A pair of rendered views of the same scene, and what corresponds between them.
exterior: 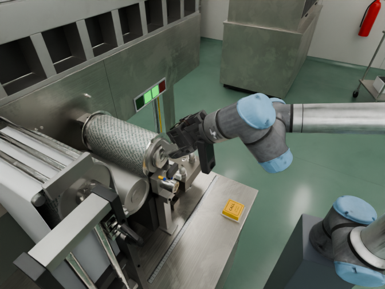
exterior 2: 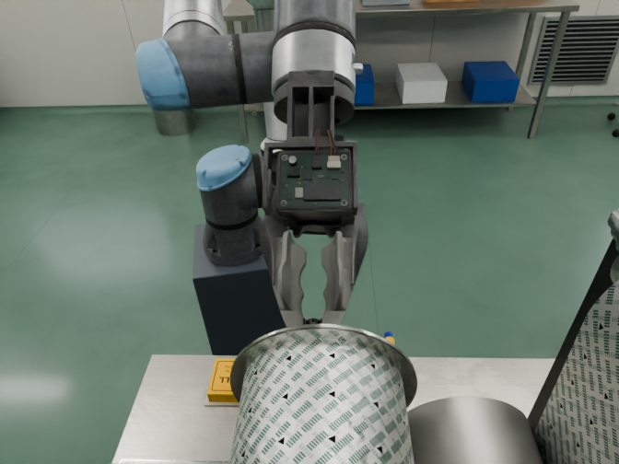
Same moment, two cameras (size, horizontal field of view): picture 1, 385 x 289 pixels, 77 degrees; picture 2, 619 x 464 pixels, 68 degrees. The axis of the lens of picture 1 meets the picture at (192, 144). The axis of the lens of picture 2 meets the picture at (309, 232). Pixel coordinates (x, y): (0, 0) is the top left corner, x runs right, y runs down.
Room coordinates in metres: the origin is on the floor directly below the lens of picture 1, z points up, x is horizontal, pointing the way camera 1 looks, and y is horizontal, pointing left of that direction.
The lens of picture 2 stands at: (0.66, 0.30, 1.57)
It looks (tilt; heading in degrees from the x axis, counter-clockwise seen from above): 38 degrees down; 244
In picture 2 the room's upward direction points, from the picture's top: 3 degrees counter-clockwise
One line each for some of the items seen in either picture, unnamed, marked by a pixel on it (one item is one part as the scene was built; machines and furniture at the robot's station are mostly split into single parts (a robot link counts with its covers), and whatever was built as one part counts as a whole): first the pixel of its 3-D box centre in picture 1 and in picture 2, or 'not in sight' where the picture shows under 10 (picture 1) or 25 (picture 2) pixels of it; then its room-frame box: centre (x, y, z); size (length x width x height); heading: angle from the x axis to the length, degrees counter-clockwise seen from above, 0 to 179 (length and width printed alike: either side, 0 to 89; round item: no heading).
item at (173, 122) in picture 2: not in sight; (169, 88); (0.08, -3.30, 0.31); 0.40 x 0.36 x 0.63; 61
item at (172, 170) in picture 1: (165, 171); not in sight; (0.59, 0.10, 1.13); 0.09 x 0.06 x 0.03; 151
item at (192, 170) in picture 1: (156, 158); not in sight; (0.80, 0.16, 1.00); 0.40 x 0.16 x 0.06; 61
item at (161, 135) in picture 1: (157, 154); (322, 387); (0.56, 0.11, 1.25); 0.15 x 0.01 x 0.15; 151
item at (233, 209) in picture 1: (233, 209); (232, 379); (0.59, -0.17, 0.91); 0.07 x 0.07 x 0.02; 61
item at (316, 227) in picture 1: (335, 234); (234, 226); (0.45, -0.52, 0.95); 0.15 x 0.15 x 0.10
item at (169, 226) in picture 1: (166, 204); not in sight; (0.51, 0.09, 1.05); 0.06 x 0.05 x 0.31; 61
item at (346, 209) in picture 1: (349, 218); (229, 182); (0.45, -0.52, 1.07); 0.13 x 0.12 x 0.14; 162
